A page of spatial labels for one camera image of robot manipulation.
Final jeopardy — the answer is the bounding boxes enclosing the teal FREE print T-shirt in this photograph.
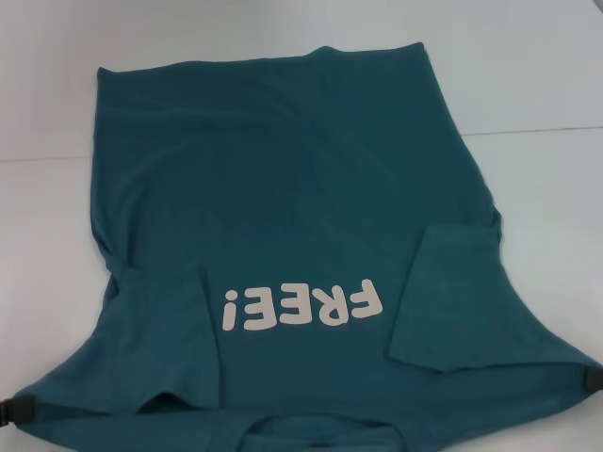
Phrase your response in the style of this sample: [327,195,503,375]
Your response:
[13,41,603,452]

